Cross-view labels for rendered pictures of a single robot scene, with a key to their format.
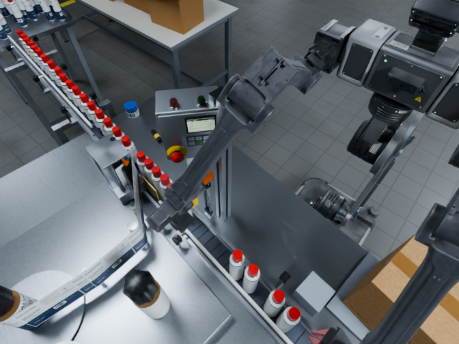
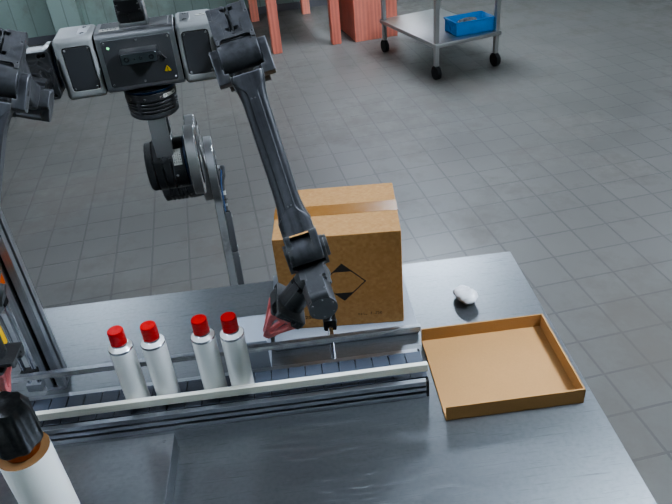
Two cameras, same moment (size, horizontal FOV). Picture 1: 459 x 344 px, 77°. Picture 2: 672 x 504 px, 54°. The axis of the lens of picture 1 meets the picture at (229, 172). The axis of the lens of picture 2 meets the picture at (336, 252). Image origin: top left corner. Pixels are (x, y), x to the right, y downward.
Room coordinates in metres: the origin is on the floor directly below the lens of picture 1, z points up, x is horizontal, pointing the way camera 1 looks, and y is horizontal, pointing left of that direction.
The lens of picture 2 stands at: (-0.73, 0.46, 1.92)
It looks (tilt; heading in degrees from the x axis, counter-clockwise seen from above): 33 degrees down; 311
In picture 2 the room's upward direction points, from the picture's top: 6 degrees counter-clockwise
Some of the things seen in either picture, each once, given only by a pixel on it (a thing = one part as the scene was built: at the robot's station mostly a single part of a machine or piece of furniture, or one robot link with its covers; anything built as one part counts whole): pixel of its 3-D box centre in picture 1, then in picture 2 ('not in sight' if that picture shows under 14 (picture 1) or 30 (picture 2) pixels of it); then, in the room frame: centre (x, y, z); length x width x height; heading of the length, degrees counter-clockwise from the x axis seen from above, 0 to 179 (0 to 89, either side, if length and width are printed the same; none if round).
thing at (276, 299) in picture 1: (274, 302); (207, 355); (0.20, -0.15, 0.98); 0.05 x 0.05 x 0.20
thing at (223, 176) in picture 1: (223, 170); (10, 270); (0.59, 0.02, 1.16); 0.04 x 0.04 x 0.67; 44
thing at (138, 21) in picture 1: (132, 28); not in sight; (3.01, 1.03, 0.39); 2.20 x 0.80 x 0.78; 50
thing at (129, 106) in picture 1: (132, 109); not in sight; (1.23, 0.55, 0.86); 0.07 x 0.07 x 0.07
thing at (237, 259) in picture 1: (236, 264); (127, 366); (0.33, -0.03, 0.98); 0.05 x 0.05 x 0.20
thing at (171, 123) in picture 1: (191, 125); not in sight; (0.60, 0.11, 1.38); 0.17 x 0.10 x 0.19; 99
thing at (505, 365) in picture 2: not in sight; (497, 363); (-0.26, -0.59, 0.85); 0.30 x 0.26 x 0.04; 44
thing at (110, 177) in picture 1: (119, 170); not in sight; (0.70, 0.46, 1.01); 0.14 x 0.13 x 0.26; 44
